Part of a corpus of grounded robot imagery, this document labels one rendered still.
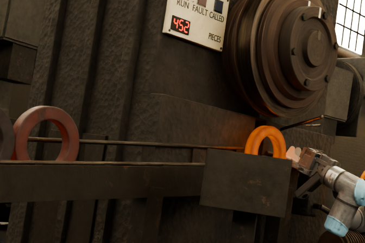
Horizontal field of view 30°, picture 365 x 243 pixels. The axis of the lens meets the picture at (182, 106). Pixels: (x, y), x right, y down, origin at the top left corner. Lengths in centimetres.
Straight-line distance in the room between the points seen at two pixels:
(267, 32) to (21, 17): 440
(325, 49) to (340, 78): 819
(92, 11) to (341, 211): 103
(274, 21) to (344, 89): 841
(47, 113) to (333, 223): 101
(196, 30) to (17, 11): 430
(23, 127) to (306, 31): 104
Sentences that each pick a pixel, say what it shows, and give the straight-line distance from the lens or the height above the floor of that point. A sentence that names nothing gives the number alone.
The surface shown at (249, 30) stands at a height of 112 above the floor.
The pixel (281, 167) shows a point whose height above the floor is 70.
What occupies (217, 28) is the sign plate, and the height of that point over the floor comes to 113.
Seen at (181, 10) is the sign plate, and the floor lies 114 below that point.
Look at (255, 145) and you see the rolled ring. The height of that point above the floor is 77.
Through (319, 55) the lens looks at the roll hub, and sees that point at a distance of 230.
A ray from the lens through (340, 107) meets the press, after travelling 1054.
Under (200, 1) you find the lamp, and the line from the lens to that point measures 217.
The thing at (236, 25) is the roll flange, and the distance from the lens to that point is 221.
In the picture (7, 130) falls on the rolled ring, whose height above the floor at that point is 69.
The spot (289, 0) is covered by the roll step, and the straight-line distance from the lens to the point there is 228.
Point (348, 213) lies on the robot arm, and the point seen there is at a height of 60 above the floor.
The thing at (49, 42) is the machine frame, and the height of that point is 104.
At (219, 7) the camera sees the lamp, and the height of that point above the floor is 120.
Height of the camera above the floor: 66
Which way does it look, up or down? 5 degrees up
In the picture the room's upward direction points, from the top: 8 degrees clockwise
